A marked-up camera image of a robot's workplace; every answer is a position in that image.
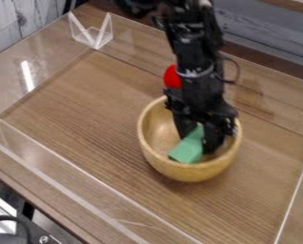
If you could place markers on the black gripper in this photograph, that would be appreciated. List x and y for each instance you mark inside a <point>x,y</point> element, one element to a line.
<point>198,104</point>

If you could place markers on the green rectangular block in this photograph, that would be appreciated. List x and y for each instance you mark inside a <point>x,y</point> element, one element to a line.
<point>188,150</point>

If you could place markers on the brown wooden bowl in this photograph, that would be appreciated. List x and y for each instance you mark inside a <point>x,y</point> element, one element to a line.
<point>158,137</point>

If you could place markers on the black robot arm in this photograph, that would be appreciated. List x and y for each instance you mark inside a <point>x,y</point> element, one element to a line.
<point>192,33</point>

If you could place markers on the red toy strawberry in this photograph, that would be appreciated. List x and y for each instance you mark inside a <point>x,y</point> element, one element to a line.
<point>171,77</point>

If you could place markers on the black device with logo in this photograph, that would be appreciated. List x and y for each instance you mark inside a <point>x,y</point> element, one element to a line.
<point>45,232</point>

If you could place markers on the clear acrylic enclosure wall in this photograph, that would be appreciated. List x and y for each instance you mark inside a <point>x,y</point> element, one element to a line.
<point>71,157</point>

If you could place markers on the clear acrylic corner bracket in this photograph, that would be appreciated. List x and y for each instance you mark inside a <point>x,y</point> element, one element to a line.
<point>92,37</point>

